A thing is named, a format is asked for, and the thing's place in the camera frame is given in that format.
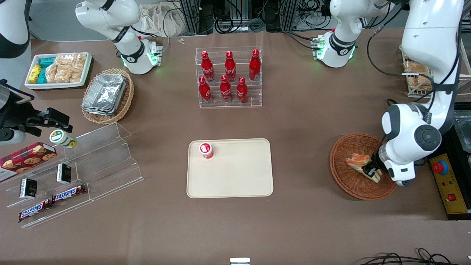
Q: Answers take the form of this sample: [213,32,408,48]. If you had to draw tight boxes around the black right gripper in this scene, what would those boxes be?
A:
[0,79,73,135]

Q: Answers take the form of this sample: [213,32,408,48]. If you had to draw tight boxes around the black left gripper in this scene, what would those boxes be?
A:
[362,149,388,179]

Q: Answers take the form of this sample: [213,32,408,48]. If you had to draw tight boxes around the triangular sandwich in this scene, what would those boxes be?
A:
[345,153,382,183]

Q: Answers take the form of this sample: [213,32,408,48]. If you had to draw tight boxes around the brown wicker basket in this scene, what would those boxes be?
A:
[329,132,401,201]

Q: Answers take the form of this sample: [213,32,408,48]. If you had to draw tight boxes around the white rectangular snack tray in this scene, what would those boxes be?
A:
[24,52,92,90]

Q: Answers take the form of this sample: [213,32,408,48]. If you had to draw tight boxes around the light wicker basket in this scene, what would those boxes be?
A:
[81,68,135,125]

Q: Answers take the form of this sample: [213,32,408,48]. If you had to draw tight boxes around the beige plastic tray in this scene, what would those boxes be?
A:
[186,138,274,199]

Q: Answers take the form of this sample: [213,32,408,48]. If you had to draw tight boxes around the green sunflower yogurt cup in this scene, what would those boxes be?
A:
[49,129,78,149]

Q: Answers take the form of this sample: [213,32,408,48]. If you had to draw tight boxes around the clear bag of crackers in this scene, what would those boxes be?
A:
[55,54,74,83]
[72,54,87,83]
[45,63,59,84]

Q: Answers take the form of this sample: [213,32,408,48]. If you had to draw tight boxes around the red tartan cookie box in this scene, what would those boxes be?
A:
[0,142,57,183]

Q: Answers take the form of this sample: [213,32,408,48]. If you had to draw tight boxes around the yellow snack packet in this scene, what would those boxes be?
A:
[28,64,42,85]

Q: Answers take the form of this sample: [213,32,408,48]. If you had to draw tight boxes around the stacked foil containers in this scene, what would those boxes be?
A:
[81,73,128,117]

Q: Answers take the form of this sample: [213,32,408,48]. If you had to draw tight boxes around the small black box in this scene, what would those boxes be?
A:
[56,163,72,185]
[19,178,38,199]

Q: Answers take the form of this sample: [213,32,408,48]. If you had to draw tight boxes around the clear acrylic stepped stand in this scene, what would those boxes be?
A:
[6,122,145,229]

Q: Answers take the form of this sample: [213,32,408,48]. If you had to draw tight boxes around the Snickers chocolate bar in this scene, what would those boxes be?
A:
[18,199,53,223]
[52,184,88,204]

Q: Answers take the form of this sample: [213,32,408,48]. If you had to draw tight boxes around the yellow emergency stop box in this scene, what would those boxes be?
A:
[429,153,470,215]

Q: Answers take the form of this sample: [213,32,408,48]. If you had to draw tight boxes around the black equipment base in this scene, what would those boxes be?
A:
[427,107,471,221]

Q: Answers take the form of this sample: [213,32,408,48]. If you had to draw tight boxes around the metal container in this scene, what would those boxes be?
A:
[453,114,471,153]

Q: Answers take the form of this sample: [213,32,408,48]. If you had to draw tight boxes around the bagged bread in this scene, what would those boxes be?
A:
[404,61,432,91]

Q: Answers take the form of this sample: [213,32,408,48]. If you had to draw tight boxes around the clear acrylic bottle rack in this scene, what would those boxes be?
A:
[195,46,263,109]

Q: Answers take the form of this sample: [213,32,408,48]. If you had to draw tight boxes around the white cloth bag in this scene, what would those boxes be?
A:
[138,3,189,37]

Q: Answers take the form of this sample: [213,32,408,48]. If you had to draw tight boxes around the red cola bottle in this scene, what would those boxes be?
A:
[236,76,249,104]
[198,76,213,103]
[249,49,261,81]
[220,75,233,103]
[201,51,215,82]
[224,51,237,82]

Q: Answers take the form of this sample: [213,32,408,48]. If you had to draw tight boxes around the red white yogurt cup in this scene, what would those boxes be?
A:
[199,142,215,159]

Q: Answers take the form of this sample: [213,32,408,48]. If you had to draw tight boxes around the wire rack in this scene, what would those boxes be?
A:
[400,44,435,98]

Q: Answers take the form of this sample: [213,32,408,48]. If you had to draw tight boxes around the black cable bundle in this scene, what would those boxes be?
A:
[359,248,471,265]

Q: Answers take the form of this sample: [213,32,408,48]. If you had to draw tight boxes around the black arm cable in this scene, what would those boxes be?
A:
[366,22,436,94]

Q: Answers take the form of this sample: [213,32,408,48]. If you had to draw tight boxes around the aluminium frame post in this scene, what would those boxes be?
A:
[281,0,298,32]
[179,0,201,35]

